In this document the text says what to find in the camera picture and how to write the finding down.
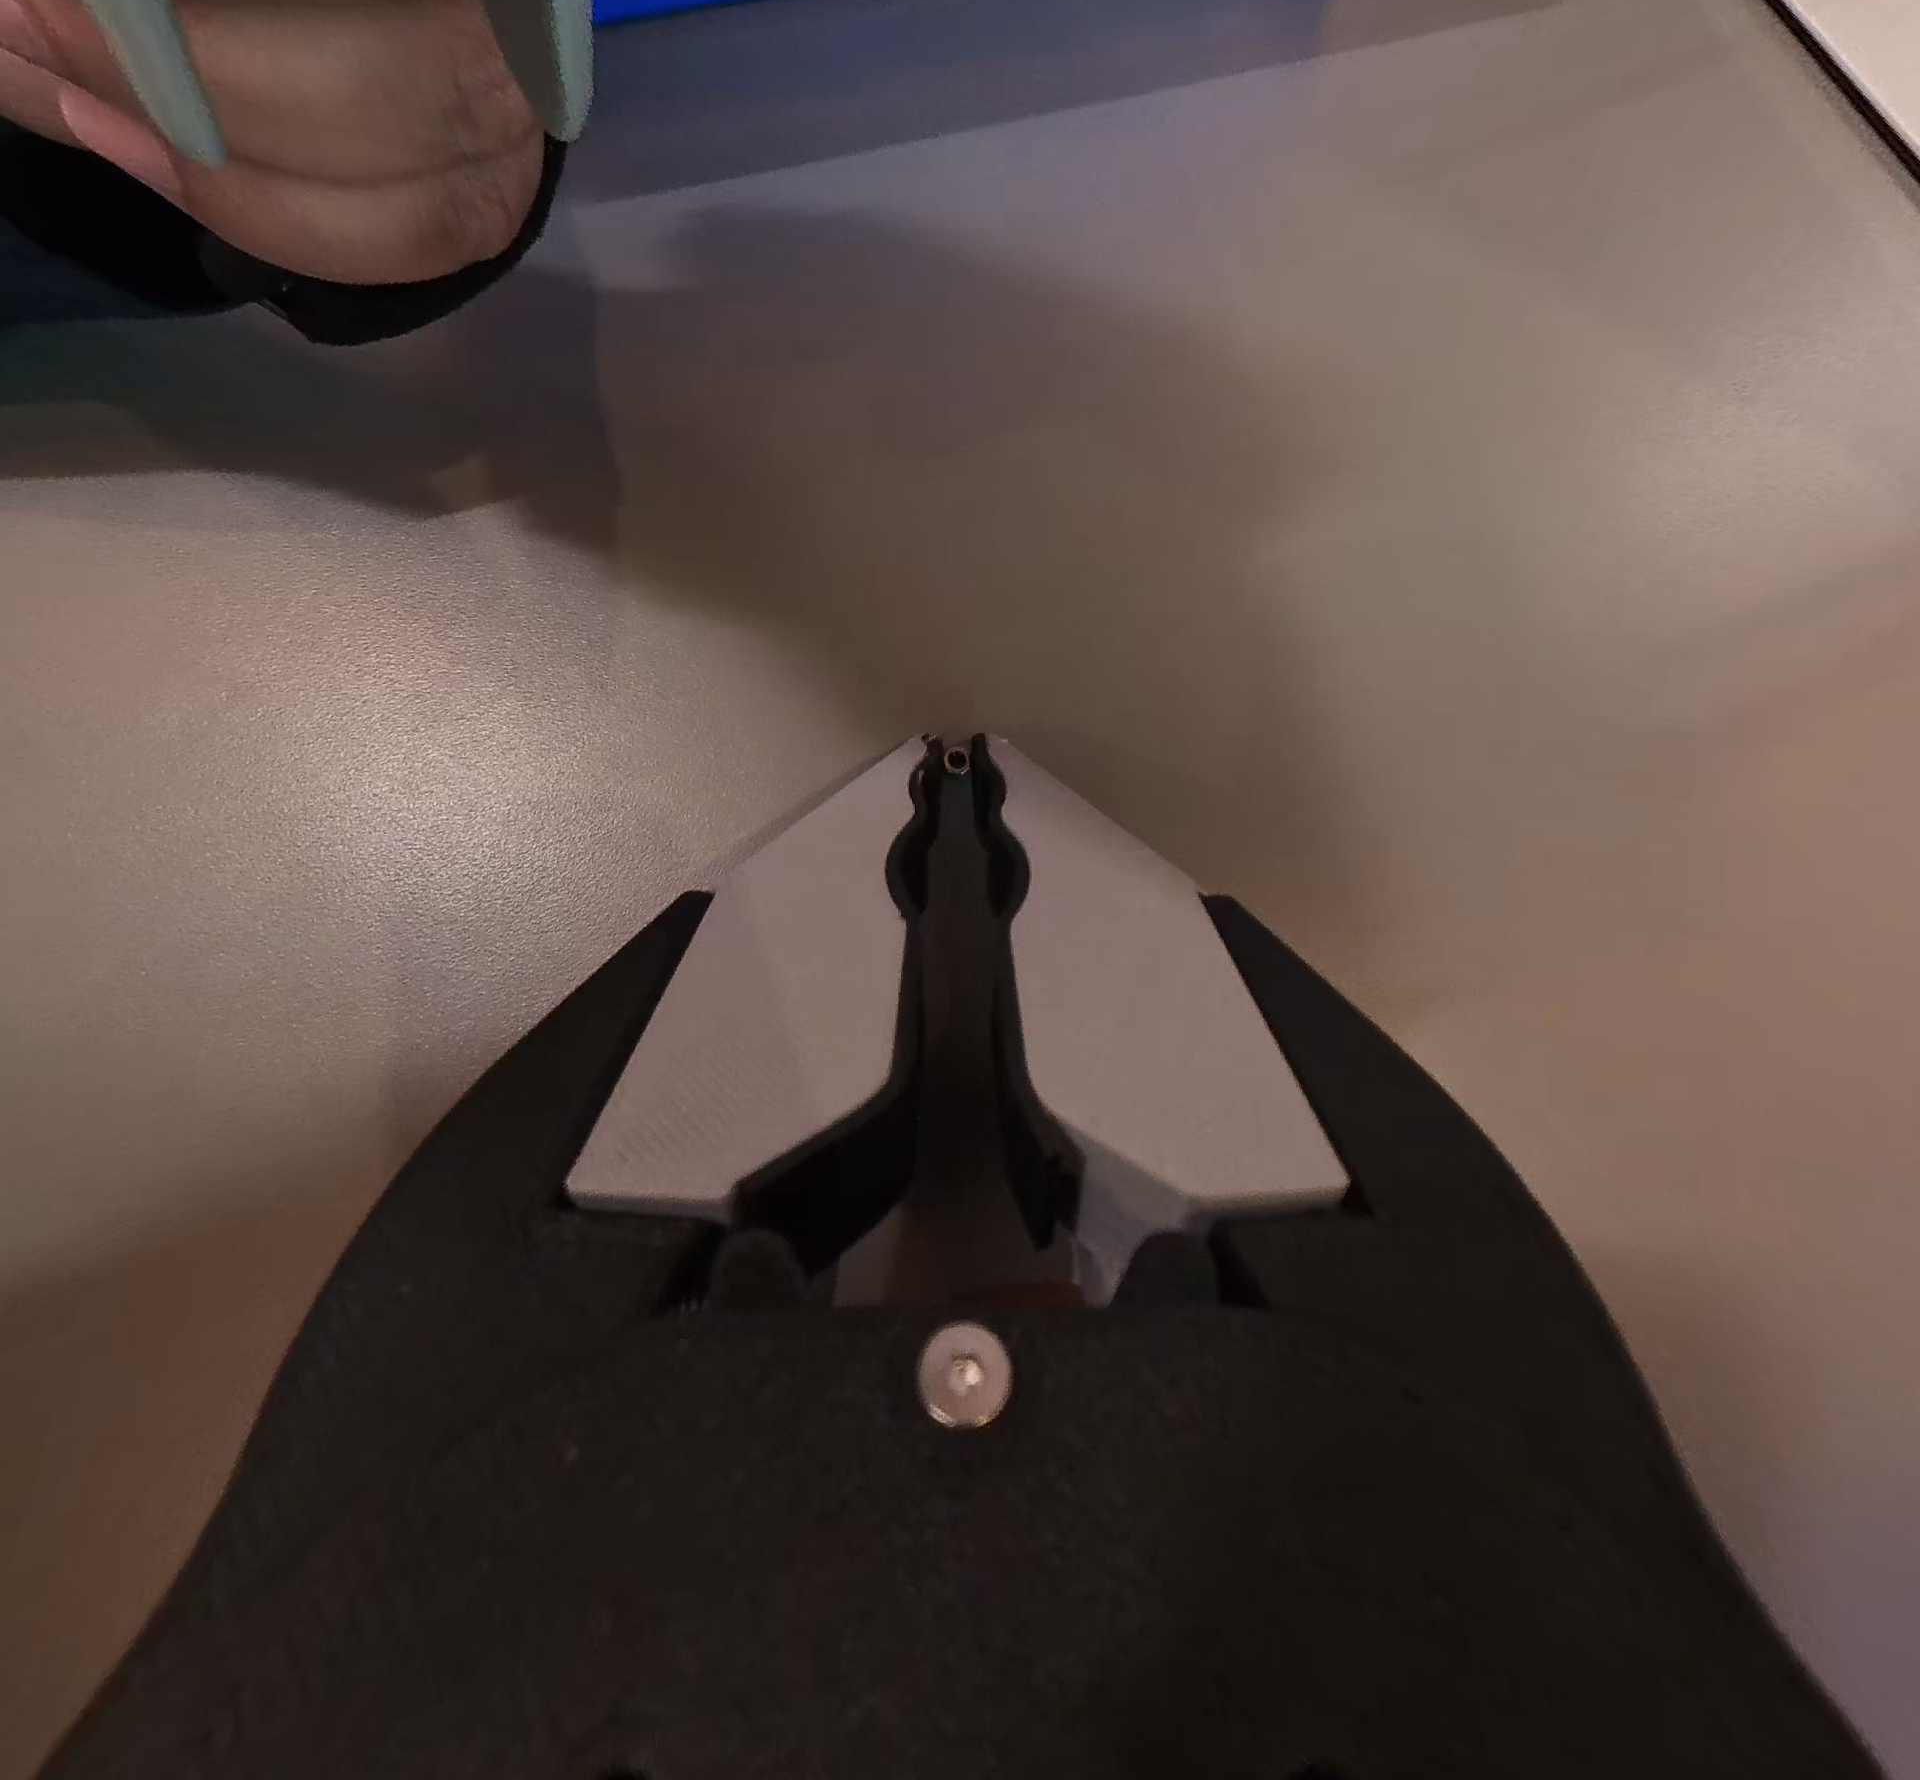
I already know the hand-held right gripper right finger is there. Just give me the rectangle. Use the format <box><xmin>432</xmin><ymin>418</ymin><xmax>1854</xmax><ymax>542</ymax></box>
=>
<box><xmin>961</xmin><ymin>734</ymin><xmax>1356</xmax><ymax>1304</ymax></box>

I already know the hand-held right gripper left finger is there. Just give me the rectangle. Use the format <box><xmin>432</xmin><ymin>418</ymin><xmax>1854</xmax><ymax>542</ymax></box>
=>
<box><xmin>564</xmin><ymin>736</ymin><xmax>963</xmax><ymax>1236</ymax></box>

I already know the grey desk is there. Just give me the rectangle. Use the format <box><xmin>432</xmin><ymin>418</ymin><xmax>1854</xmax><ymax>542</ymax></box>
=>
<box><xmin>0</xmin><ymin>0</ymin><xmax>1920</xmax><ymax>1780</ymax></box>

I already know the person's left hand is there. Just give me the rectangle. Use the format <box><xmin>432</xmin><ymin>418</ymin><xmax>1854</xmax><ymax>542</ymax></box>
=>
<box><xmin>0</xmin><ymin>0</ymin><xmax>564</xmax><ymax>299</ymax></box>

